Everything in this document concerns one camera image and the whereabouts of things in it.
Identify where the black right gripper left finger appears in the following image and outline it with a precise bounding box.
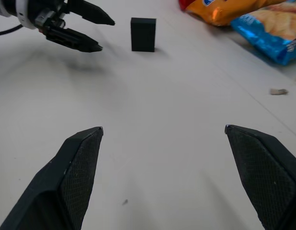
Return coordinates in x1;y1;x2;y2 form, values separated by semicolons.
0;126;104;230

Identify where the small black box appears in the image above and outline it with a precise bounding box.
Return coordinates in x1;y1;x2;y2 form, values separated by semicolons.
130;17;157;53

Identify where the blue potato chip bag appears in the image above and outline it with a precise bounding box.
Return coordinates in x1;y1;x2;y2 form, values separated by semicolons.
230;3;296;67

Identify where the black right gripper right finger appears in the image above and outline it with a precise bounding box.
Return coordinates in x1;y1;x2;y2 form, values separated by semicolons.
224;124;296;230

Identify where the orange snack bag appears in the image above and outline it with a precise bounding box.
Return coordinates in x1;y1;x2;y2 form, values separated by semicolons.
178;0;287;27

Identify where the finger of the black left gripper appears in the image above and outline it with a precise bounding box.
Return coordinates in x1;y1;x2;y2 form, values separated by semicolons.
46;27;103;54
64;0;116;26

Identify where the small beige paper scrap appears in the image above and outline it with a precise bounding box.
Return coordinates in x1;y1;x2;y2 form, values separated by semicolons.
269;88;289;96

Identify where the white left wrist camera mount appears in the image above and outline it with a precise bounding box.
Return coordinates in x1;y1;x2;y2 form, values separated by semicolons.
9;0;41;31

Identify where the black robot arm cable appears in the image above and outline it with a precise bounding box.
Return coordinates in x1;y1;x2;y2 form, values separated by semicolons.
0;23;22;37

